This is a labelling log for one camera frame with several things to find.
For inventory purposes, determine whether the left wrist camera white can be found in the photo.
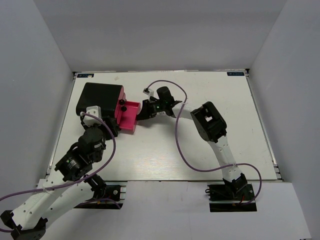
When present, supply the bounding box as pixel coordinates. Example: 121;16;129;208
80;105;102;128

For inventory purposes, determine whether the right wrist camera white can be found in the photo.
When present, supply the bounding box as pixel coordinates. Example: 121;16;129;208
142;88;154;99

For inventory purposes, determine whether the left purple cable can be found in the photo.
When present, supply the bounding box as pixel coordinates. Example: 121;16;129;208
0;112;117;233

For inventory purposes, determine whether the blue label left corner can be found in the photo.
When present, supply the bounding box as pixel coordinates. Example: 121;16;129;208
76;73;94;78

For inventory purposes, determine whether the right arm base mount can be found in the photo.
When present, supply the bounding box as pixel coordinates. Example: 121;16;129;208
205;184;257;213

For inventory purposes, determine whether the blue label right corner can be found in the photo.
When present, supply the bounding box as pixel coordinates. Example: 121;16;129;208
227;71;245;77

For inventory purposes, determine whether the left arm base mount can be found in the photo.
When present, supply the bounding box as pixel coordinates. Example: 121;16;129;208
74;181;128;210

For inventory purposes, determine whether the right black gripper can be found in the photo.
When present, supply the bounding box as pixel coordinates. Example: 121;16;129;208
137;98;166;121

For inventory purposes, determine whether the blue label corner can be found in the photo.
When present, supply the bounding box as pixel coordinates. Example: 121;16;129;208
76;73;94;78
227;71;245;77

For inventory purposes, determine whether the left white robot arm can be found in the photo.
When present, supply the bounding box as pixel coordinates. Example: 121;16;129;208
0;113;115;240

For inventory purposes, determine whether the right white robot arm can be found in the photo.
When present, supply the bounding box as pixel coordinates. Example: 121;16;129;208
136;86;248;200

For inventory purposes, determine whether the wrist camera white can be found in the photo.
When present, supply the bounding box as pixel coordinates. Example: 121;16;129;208
142;88;154;99
80;105;102;128

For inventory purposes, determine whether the black pink drawer organizer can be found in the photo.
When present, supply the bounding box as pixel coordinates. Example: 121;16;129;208
75;82;141;136

